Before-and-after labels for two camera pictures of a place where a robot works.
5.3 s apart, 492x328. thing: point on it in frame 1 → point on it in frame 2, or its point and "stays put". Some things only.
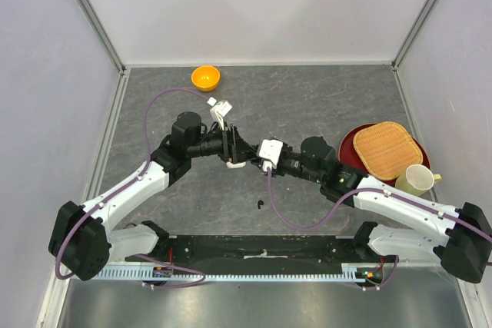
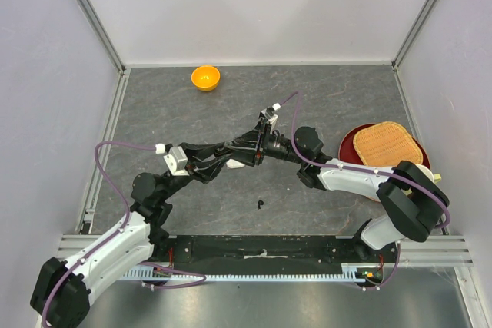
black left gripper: [234, 148] → [205, 170]
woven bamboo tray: [387, 148] stays put
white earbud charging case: [237, 165] stays put
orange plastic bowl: [205, 78] stays put
